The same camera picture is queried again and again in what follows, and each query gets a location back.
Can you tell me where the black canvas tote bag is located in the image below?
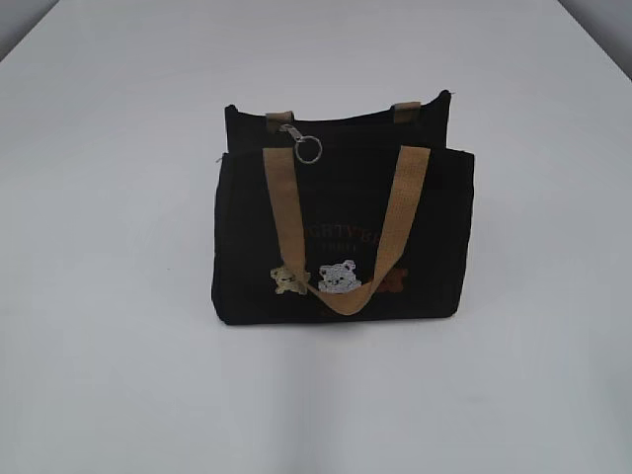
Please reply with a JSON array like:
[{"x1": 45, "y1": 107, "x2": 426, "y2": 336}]
[{"x1": 211, "y1": 91, "x2": 475, "y2": 326}]

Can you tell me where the silver zipper pull key ring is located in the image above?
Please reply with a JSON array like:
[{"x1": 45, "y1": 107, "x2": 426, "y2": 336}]
[{"x1": 279, "y1": 123, "x2": 324, "y2": 164}]

